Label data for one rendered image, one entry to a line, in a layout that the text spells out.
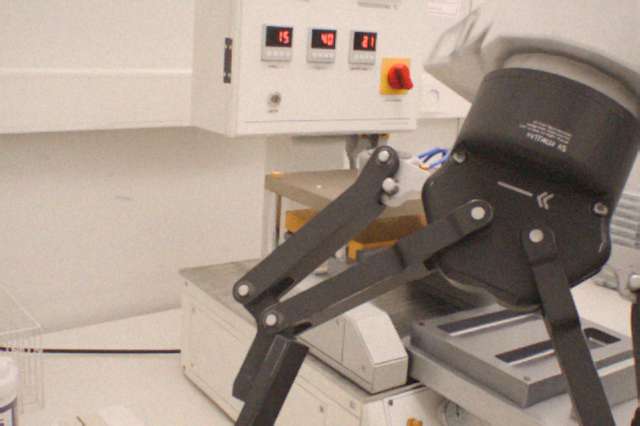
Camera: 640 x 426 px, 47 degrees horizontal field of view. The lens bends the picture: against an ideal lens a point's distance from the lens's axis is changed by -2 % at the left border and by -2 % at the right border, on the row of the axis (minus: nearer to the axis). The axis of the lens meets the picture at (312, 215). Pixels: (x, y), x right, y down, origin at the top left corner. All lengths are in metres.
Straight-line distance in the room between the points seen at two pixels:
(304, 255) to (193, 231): 1.17
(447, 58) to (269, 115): 0.66
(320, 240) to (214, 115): 0.73
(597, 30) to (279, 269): 0.17
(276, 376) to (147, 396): 0.86
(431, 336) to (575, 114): 0.54
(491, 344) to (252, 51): 0.48
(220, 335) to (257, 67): 0.38
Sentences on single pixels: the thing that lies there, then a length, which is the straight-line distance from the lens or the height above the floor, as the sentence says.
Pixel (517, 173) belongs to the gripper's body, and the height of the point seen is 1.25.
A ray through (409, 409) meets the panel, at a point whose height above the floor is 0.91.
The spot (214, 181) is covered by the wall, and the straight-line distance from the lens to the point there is 1.50.
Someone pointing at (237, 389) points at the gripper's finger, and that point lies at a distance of 0.34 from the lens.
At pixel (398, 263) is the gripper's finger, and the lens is 0.33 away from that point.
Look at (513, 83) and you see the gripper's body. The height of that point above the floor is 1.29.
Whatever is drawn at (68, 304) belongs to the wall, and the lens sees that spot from 1.43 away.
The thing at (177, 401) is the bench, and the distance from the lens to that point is 1.17.
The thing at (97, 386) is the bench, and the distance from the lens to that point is 1.22.
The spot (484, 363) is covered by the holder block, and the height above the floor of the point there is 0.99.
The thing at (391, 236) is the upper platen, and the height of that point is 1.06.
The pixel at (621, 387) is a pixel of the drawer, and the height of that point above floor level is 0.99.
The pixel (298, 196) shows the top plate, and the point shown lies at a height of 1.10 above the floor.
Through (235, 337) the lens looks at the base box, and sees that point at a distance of 1.05.
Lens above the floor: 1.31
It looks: 14 degrees down
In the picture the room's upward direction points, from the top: 4 degrees clockwise
